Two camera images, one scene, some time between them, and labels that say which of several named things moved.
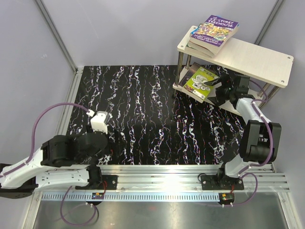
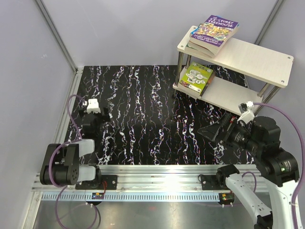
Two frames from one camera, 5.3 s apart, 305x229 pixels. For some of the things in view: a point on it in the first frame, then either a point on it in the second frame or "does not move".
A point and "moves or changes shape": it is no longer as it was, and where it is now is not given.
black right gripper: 226,82 -> 231,124
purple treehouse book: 214,33 does not move
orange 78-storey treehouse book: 201,48 does not move
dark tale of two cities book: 192,69 -> 210,80
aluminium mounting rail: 178,179 does not move
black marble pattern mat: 150,124 does not move
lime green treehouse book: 196,85 moves or changes shape
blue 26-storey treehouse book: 194,31 does not move
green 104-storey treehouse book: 191,48 does not move
